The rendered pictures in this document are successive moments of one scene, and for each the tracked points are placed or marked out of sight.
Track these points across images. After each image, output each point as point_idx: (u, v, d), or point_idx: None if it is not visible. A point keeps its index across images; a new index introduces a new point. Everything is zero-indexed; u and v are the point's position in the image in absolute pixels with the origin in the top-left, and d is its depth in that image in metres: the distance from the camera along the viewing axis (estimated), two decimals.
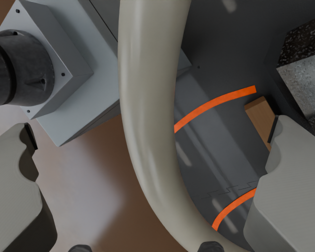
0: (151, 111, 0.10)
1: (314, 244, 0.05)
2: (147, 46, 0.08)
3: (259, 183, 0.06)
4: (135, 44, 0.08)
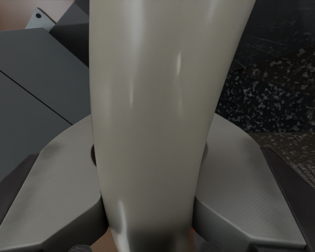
0: (157, 218, 0.05)
1: (249, 217, 0.05)
2: (152, 112, 0.04)
3: None
4: (124, 106, 0.04)
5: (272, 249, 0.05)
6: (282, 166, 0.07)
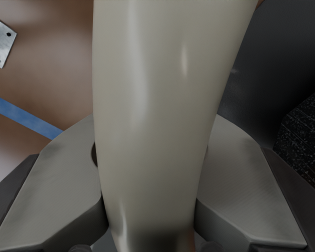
0: (160, 219, 0.05)
1: (249, 217, 0.05)
2: (157, 111, 0.04)
3: None
4: (129, 105, 0.04)
5: (272, 250, 0.05)
6: (283, 166, 0.07)
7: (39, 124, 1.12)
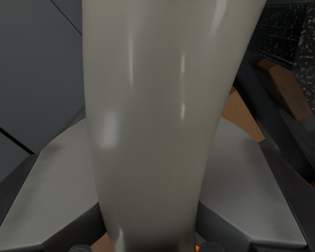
0: (159, 231, 0.05)
1: (249, 217, 0.05)
2: (154, 123, 0.03)
3: None
4: (123, 116, 0.03)
5: (272, 249, 0.05)
6: (283, 166, 0.07)
7: None
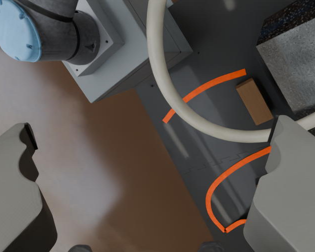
0: (156, 33, 0.36)
1: (314, 244, 0.05)
2: (155, 14, 0.34)
3: (259, 183, 0.06)
4: (152, 13, 0.34)
5: None
6: None
7: None
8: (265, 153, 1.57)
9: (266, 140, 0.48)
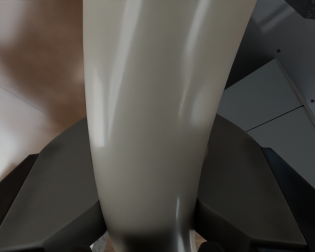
0: None
1: (249, 217, 0.05)
2: None
3: None
4: None
5: (272, 249, 0.05)
6: (283, 166, 0.07)
7: None
8: None
9: None
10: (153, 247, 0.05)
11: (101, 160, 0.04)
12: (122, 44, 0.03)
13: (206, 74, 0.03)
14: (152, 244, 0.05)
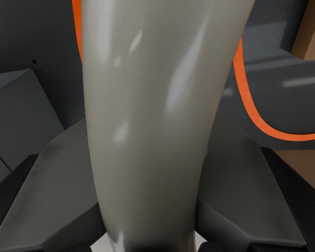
0: None
1: (249, 217, 0.05)
2: None
3: None
4: None
5: (272, 249, 0.05)
6: (283, 166, 0.07)
7: None
8: None
9: None
10: (154, 250, 0.05)
11: (101, 162, 0.04)
12: (122, 44, 0.03)
13: (206, 74, 0.03)
14: (153, 247, 0.05)
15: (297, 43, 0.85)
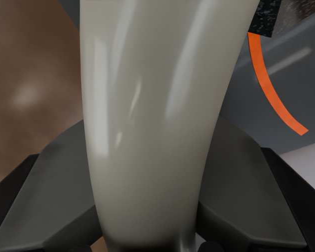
0: None
1: (249, 217, 0.05)
2: None
3: None
4: None
5: (272, 250, 0.05)
6: (283, 166, 0.07)
7: None
8: None
9: None
10: None
11: (98, 164, 0.04)
12: (121, 38, 0.03)
13: (209, 71, 0.03)
14: None
15: None
